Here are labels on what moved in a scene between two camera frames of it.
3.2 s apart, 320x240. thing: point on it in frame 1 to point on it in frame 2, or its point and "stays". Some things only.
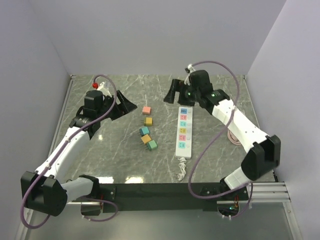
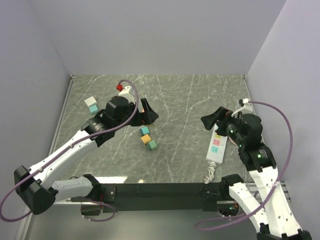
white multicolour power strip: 184,133 to 216,147
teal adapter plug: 144,131 stays
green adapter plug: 152,145 stays
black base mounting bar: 165,197 stays
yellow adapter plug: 146,139 stays
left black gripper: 125,106 to 142,118
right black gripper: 176,86 to 222,114
